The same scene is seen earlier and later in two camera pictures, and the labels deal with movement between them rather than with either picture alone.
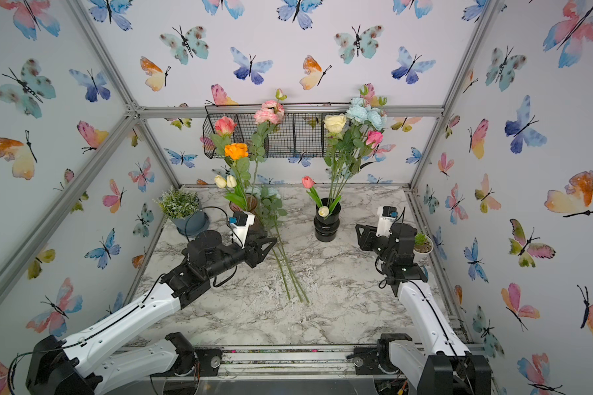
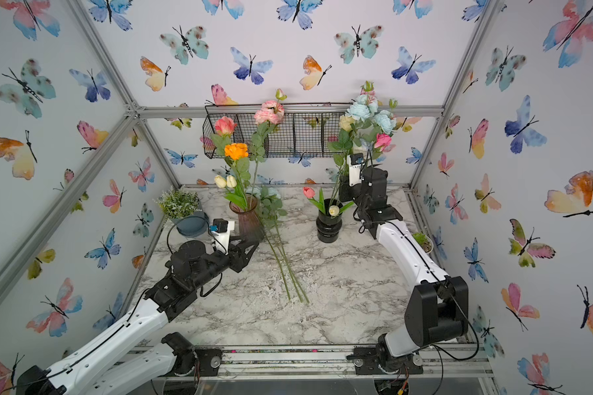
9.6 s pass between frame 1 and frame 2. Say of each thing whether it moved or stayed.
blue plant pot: stayed
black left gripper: moved
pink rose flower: stayed
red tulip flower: moved
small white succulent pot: stayed
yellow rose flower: moved
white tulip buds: stayed
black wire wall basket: stayed
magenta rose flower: moved
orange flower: stayed
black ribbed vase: stayed
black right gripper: moved
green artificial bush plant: stayed
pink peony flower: stayed
